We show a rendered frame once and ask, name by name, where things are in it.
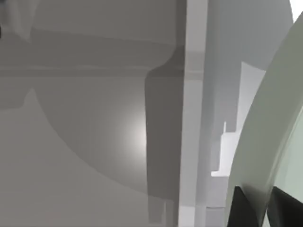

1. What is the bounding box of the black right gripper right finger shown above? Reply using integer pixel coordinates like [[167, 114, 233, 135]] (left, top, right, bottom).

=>
[[267, 186, 303, 227]]

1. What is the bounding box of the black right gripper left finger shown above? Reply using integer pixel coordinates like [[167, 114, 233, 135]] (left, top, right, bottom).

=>
[[226, 186, 262, 227]]

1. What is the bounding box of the pale green white cup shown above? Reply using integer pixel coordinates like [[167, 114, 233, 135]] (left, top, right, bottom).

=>
[[224, 9, 303, 227]]

